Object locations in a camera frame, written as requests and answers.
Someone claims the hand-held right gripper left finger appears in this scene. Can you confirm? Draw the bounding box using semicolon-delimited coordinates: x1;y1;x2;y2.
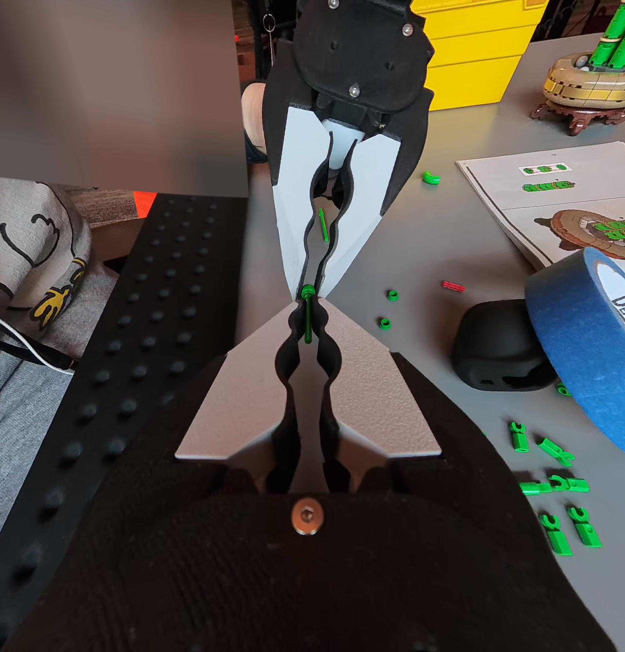
175;300;299;478

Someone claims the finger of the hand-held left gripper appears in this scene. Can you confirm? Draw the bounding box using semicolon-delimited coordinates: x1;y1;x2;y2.
316;132;401;297
273;104;333;301

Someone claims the lego instruction booklet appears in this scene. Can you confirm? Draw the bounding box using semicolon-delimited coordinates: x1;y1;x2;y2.
455;141;625;271

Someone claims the white cord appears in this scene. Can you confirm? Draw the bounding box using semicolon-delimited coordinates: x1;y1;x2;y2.
0;310;75;376

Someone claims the person's left forearm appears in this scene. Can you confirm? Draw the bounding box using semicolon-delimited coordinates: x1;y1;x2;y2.
241;81;267;151

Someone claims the blue masking tape roll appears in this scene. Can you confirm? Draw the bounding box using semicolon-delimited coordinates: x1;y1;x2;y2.
525;247;625;459

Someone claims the yellow plastic bin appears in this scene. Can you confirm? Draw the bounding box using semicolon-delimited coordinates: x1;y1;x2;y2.
411;0;550;112

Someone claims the lego bamboo plant model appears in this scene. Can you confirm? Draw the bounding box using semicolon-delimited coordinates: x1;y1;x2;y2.
530;0;625;135

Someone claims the black wrist strap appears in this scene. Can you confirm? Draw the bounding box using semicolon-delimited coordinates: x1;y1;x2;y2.
245;130;270;165

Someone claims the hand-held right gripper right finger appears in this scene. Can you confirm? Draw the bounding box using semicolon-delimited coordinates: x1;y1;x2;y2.
319;298;442;478

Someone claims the black rounded device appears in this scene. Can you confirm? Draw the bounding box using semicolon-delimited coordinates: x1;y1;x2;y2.
451;300;560;392

